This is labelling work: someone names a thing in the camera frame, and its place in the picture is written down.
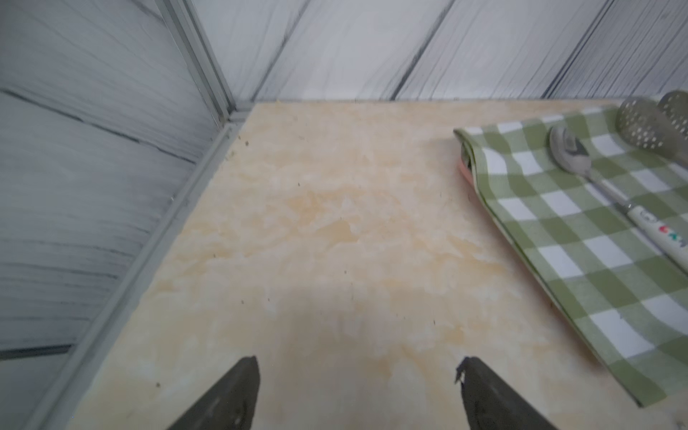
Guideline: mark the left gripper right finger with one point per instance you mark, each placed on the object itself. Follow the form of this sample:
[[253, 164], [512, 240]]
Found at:
[[490, 403]]

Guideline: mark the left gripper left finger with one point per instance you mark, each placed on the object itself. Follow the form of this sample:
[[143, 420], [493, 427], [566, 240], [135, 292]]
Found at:
[[229, 404]]

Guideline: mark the green checkered cloth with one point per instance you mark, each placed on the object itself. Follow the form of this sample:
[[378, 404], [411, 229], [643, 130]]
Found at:
[[625, 297]]

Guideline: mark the metal spoon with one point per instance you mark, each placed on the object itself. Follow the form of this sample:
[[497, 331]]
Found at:
[[570, 154]]

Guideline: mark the clear plastic tongs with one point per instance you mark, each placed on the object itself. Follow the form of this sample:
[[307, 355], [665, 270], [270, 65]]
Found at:
[[658, 127]]

